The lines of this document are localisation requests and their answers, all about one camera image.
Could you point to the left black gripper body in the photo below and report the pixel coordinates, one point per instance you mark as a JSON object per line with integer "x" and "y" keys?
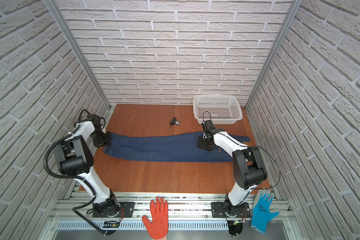
{"x": 102, "y": 138}

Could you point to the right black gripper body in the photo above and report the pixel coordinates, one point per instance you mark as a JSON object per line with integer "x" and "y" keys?
{"x": 203, "y": 143}

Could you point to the dark blue denim trousers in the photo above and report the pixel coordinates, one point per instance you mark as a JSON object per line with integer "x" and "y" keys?
{"x": 176, "y": 148}

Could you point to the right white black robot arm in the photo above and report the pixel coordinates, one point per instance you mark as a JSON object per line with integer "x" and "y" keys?
{"x": 248, "y": 166}

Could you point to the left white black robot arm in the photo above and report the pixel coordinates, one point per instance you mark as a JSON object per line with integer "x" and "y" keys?
{"x": 75, "y": 159}

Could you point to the white plastic laundry basket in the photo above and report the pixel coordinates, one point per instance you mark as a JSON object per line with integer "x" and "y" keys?
{"x": 221, "y": 109}

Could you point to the small black clip object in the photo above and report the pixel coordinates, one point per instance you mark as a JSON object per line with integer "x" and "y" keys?
{"x": 174, "y": 121}

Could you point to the small black electronics box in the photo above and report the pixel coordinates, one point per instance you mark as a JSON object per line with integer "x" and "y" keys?
{"x": 111, "y": 224}

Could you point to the black round floor puck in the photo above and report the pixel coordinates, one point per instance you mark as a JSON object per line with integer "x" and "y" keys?
{"x": 235, "y": 229}

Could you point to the blue work glove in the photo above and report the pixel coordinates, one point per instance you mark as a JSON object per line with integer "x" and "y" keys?
{"x": 262, "y": 213}

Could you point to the red work glove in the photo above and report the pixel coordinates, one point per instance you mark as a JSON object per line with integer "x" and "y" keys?
{"x": 158, "y": 227}

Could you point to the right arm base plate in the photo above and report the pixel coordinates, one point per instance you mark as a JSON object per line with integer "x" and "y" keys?
{"x": 222, "y": 209}

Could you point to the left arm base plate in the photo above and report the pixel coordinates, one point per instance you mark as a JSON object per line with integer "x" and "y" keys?
{"x": 127, "y": 209}

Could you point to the aluminium mounting rail frame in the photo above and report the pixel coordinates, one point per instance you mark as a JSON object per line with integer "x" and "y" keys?
{"x": 186, "y": 212}

